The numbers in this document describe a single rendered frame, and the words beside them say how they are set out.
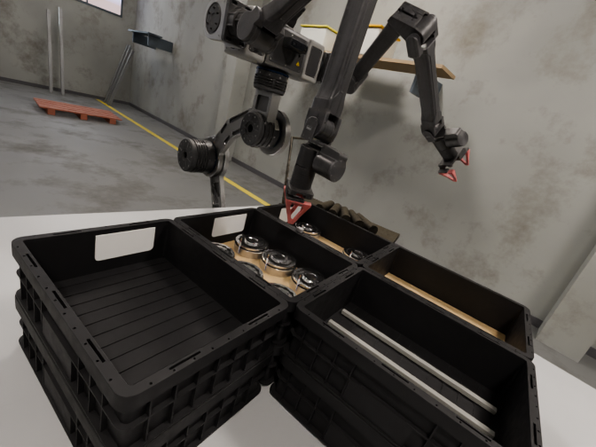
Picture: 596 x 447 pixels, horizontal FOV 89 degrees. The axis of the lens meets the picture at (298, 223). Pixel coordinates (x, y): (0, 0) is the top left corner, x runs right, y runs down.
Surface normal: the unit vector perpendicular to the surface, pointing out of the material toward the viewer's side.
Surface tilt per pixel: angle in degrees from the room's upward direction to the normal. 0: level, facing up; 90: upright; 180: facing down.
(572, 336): 90
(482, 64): 90
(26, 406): 0
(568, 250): 90
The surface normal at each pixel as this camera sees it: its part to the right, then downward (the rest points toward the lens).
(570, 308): -0.68, 0.07
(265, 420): 0.26, -0.90
